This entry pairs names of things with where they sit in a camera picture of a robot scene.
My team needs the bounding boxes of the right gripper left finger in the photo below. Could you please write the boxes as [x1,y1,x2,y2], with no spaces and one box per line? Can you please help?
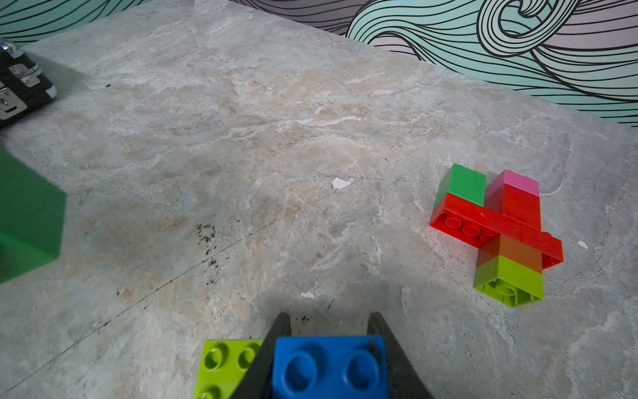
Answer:
[239,313,292,398]

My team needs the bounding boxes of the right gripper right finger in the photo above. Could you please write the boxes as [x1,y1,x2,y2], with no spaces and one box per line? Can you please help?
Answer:
[367,312,434,399]

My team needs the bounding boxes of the lime long lego brick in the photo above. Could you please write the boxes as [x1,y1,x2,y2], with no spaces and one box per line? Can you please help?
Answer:
[193,339,263,399]

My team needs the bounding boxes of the blue lego brick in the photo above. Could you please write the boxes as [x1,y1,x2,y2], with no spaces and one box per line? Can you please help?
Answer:
[272,335,390,398]

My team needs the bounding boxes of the long red lego brick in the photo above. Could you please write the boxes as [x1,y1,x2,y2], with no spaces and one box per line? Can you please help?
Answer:
[430,194,564,269]

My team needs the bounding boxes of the lime small lego brick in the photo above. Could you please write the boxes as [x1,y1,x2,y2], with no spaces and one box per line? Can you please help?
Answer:
[474,255,543,308]

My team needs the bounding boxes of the orange lego brick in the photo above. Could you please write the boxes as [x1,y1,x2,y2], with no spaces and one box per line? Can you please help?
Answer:
[477,235,543,274]

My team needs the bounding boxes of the dark green lego brick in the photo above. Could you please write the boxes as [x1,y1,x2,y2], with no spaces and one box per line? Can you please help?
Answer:
[434,164,487,208]

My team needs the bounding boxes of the pink lego brick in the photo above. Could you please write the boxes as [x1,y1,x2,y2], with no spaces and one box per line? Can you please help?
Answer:
[485,170,540,198]

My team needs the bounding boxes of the black box on table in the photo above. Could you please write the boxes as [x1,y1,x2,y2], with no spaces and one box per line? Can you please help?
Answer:
[1,39,57,128]

